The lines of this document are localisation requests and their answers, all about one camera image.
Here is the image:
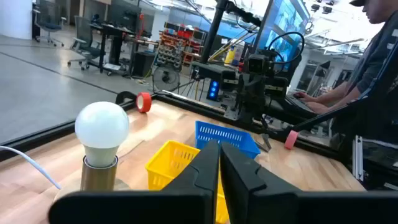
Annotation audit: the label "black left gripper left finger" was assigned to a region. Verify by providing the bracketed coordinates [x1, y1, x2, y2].
[48, 139, 220, 224]

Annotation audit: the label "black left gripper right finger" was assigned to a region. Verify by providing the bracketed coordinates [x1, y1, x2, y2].
[220, 142, 398, 224]

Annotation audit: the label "pink tape roll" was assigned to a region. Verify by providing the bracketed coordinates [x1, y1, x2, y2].
[284, 129, 299, 151]

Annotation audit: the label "blue plastic basket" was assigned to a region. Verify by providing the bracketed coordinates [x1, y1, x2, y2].
[195, 120, 261, 160]

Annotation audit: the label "black box blue lights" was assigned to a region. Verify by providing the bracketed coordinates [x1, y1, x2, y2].
[206, 79, 221, 102]

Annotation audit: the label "yellow bottle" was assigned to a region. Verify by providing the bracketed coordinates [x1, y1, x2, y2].
[224, 46, 237, 65]

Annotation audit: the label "yellow plastic basket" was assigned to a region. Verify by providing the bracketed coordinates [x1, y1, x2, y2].
[145, 139, 230, 224]

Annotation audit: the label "black keyboard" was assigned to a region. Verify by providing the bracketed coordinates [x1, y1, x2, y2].
[285, 95, 315, 113]

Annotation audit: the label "large monitor blue screen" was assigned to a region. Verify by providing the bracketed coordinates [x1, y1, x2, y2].
[254, 0, 312, 63]

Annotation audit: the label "black floor fan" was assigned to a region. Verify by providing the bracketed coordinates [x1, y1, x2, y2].
[152, 65, 181, 93]

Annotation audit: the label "shelf with red bins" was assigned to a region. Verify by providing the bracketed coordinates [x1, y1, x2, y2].
[155, 23, 206, 71]

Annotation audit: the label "aluminium profile bar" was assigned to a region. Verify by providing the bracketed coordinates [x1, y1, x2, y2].
[353, 135, 364, 182]

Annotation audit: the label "brass lamp holder wooden base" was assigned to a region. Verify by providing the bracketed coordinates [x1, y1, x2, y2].
[54, 155, 131, 203]

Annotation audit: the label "red round container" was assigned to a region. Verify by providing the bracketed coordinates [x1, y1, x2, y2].
[136, 91, 152, 113]

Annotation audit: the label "black floor cabinet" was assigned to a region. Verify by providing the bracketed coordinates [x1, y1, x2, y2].
[132, 51, 156, 78]

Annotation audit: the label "white light bulb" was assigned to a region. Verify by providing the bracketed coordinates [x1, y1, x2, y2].
[74, 101, 131, 169]

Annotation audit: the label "person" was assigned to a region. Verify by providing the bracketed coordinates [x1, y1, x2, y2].
[294, 0, 398, 147]

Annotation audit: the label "black office desk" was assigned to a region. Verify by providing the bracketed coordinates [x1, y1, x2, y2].
[90, 23, 159, 76]

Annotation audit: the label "grey mesh office chair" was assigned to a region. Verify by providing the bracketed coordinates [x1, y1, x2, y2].
[67, 15, 106, 71]

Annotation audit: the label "grey office chair blue seat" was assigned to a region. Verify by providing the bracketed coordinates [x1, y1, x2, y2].
[32, 0, 68, 47]

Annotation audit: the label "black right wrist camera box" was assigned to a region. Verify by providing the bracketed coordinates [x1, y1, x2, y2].
[244, 54, 268, 75]

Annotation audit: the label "black table border rail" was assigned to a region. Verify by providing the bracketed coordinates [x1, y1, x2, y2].
[0, 90, 343, 161]

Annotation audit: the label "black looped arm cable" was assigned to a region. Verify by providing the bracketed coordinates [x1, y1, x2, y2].
[267, 30, 306, 65]

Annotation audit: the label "black camera stand post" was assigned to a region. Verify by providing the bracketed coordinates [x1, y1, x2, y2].
[200, 0, 262, 65]

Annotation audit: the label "white lamp cable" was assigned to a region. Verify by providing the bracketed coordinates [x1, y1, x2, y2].
[0, 145, 62, 190]

